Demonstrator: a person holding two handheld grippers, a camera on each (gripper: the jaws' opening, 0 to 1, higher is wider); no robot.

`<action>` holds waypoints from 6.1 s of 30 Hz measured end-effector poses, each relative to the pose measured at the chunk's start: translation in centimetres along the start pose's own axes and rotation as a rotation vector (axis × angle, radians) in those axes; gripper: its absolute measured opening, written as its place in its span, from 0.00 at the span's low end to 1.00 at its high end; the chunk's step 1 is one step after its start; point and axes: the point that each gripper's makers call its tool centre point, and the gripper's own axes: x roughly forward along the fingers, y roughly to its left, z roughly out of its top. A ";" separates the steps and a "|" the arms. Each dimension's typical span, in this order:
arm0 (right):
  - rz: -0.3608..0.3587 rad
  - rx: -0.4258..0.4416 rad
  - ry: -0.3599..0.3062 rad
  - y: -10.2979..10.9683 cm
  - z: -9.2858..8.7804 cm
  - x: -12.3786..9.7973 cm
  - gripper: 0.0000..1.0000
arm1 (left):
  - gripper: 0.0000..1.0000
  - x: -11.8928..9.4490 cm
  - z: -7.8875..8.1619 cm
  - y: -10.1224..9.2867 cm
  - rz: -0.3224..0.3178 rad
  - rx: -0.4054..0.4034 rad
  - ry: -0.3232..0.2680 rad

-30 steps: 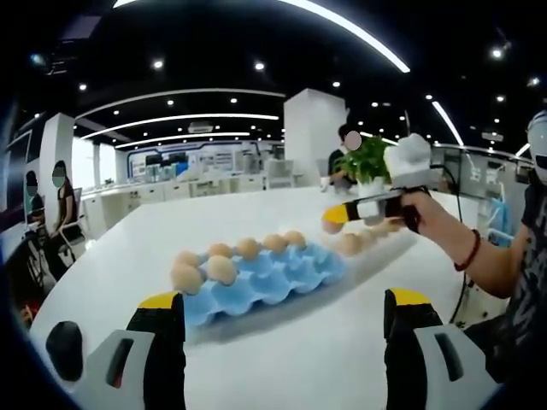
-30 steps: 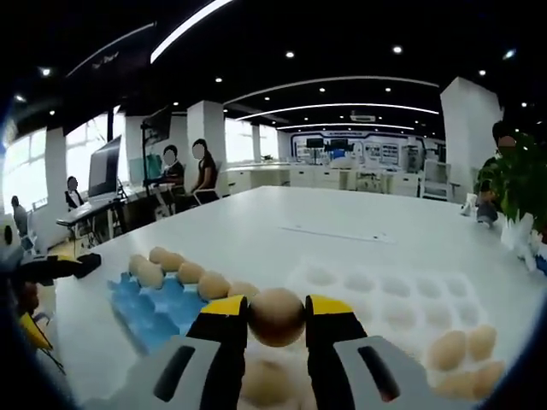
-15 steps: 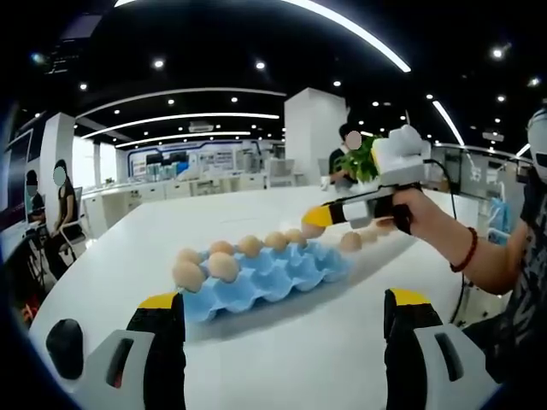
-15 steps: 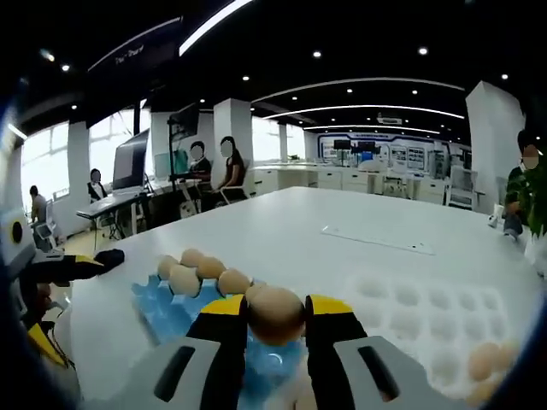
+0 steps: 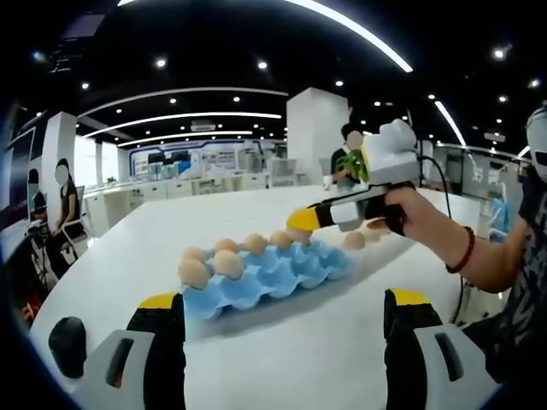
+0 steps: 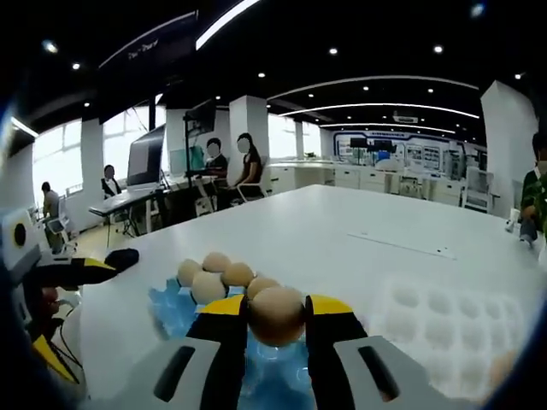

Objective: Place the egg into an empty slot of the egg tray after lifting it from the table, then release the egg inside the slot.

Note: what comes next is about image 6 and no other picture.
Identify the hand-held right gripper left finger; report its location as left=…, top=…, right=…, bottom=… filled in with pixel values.
left=109, top=293, right=250, bottom=410

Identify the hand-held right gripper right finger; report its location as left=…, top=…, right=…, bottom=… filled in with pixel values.
left=303, top=293, right=458, bottom=410

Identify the blue egg tray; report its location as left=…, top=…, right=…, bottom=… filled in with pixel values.
left=147, top=275, right=317, bottom=410

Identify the white foam egg tray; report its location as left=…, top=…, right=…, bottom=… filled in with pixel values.
left=365, top=275, right=535, bottom=401

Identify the black computer mouse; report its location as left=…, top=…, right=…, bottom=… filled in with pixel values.
left=104, top=247, right=141, bottom=274

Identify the grey desk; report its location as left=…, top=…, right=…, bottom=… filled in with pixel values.
left=88, top=187, right=166, bottom=214

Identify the white power strip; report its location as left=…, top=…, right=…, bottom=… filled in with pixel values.
left=346, top=231, right=457, bottom=261

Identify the large dark monitor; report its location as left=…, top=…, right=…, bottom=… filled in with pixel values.
left=126, top=126, right=167, bottom=187

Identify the row of white cabinets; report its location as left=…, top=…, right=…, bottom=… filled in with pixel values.
left=268, top=161, right=465, bottom=206

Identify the black monitor on pole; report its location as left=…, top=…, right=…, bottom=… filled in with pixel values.
left=182, top=98, right=217, bottom=180

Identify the hanging black display panel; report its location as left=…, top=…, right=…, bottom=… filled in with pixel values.
left=96, top=10, right=200, bottom=125

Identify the blue framed display wall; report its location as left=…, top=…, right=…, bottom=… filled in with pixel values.
left=332, top=130, right=484, bottom=172

